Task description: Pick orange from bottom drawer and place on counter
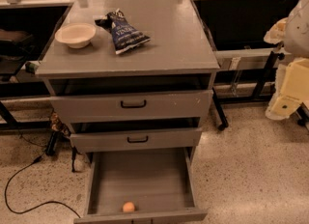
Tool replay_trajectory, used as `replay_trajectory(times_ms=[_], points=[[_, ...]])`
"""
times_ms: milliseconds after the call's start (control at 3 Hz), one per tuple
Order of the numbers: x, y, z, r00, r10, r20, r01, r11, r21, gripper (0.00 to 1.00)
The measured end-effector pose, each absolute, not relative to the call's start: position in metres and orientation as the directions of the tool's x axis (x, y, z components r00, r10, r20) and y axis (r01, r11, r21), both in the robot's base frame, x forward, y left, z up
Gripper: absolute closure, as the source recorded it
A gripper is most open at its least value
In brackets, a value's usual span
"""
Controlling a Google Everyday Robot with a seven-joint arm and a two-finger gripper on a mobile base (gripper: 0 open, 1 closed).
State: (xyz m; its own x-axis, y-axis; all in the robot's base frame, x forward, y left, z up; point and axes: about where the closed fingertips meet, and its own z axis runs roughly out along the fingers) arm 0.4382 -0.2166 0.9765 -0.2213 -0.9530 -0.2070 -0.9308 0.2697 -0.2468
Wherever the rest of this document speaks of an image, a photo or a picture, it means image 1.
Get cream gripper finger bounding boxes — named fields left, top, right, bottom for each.
left=264, top=18, right=287, bottom=44
left=266, top=58, right=309, bottom=121

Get orange fruit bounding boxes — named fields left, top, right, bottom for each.
left=123, top=202, right=135, bottom=212

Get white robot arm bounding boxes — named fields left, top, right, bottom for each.
left=264, top=0, right=309, bottom=121

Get grey top drawer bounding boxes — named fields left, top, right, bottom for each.
left=50, top=91, right=212, bottom=123

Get grey middle drawer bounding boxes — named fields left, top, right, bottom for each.
left=70, top=128, right=202, bottom=153

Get grey drawer cabinet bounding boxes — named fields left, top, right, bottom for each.
left=34, top=0, right=221, bottom=154

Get grey open bottom drawer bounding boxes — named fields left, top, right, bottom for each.
left=74, top=148, right=207, bottom=224

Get black metal stand leg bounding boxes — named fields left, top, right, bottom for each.
left=252, top=51, right=285, bottom=98

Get dark blue chip bag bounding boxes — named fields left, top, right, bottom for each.
left=95, top=9, right=151, bottom=55

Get white bowl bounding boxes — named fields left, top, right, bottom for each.
left=55, top=23, right=96, bottom=49

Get black chair at left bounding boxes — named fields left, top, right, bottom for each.
left=0, top=29, right=35, bottom=81

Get black floor cable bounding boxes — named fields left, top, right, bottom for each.
left=3, top=130, right=81, bottom=219

